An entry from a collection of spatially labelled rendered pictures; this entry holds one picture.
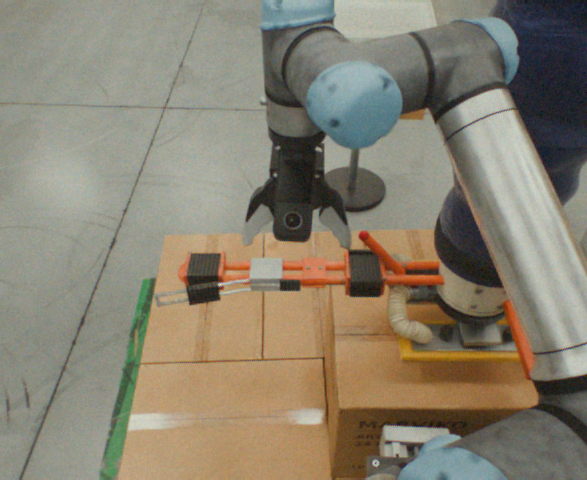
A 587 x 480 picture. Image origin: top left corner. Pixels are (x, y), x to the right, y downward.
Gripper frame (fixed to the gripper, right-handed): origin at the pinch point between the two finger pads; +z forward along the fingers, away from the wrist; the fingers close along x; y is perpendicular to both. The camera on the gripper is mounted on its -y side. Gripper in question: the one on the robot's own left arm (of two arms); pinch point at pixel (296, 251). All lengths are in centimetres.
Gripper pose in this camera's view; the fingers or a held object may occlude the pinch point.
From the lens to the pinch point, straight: 78.3
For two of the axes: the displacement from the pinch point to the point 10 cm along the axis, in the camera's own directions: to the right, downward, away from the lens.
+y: 0.4, -7.2, 7.0
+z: 0.0, 7.0, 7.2
